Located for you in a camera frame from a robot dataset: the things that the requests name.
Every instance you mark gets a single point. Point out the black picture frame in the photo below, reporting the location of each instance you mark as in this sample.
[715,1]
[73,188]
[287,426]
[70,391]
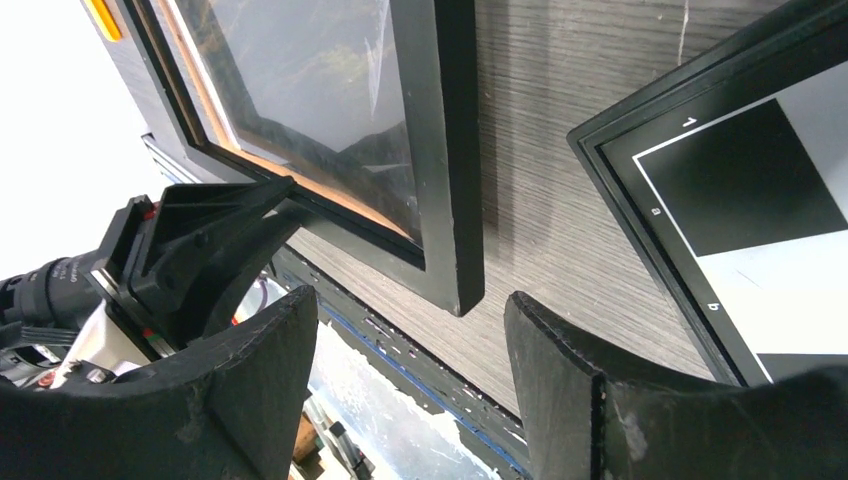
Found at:
[436,49]

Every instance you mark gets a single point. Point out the orange handled screwdriver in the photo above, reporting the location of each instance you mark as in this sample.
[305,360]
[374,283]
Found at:
[104,20]

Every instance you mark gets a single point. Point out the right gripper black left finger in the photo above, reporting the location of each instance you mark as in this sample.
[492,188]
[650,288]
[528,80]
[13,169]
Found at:
[227,407]

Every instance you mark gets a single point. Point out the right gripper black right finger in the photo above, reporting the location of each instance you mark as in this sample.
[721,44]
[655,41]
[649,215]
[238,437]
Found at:
[593,410]

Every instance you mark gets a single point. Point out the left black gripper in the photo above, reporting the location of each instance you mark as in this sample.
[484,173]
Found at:
[205,246]

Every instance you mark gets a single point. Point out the black white checkerboard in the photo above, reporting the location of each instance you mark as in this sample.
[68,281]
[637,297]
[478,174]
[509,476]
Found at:
[729,177]

